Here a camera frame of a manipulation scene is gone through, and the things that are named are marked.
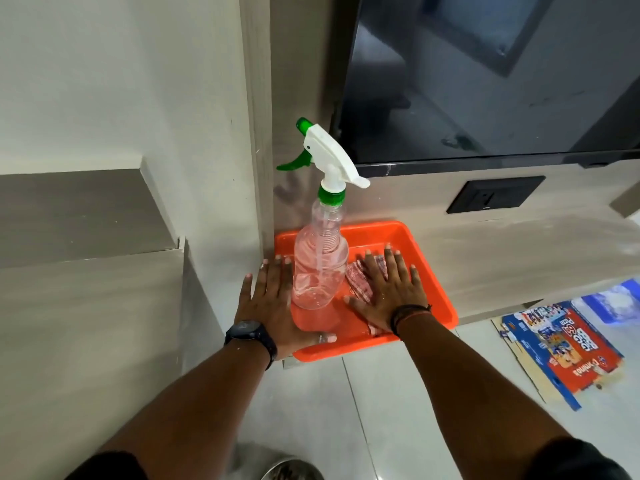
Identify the black sleeve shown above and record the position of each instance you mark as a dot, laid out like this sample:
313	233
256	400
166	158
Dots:
580	462
107	467

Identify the black left sleeve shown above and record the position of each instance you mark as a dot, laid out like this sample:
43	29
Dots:
107	467

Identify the person's left thumb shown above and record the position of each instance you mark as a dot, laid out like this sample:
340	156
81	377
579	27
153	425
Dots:
320	338

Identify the clear spray bottle green trigger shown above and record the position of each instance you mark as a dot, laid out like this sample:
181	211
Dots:
320	254

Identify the person's left middle finger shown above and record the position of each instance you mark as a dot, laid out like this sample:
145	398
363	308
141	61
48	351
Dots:
278	274

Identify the black wristwatch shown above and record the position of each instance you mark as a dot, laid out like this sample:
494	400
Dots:
250	332

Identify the steel bowl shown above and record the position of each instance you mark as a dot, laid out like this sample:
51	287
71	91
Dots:
292	469

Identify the blue plastic bag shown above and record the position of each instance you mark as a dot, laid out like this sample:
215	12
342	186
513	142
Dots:
610	300

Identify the person's left forearm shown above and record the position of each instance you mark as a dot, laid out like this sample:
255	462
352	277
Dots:
200	409

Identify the black television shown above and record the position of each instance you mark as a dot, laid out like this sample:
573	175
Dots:
490	79

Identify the black right sleeve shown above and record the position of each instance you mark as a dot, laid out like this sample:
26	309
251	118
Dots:
580	462

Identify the person's right forearm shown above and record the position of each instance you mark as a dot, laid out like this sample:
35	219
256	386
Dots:
475	394

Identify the person's left hand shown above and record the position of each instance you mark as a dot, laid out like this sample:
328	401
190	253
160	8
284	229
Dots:
265	314

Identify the person's right middle finger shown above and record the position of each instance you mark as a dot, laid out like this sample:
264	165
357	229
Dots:
389	262

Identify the person's right little finger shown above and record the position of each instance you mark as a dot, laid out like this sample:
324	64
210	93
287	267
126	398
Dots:
415	279

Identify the person's left little finger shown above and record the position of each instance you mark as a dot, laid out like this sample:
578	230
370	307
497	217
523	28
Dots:
247	290

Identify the person's right thumb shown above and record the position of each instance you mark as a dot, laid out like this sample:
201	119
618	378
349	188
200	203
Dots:
356	304

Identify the orange plastic tray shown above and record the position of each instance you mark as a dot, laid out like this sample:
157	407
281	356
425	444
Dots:
430	299

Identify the person's right hand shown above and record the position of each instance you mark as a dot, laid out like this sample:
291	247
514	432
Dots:
392	302

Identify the red checked cloth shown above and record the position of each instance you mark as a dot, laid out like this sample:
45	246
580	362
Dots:
361	282

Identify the black thread wristband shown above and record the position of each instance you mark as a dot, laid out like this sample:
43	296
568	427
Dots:
407	310

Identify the flattened printed cardboard box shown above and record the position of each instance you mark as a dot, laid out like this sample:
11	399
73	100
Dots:
565	349

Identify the black wall socket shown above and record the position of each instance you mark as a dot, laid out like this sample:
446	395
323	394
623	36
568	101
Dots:
495	193

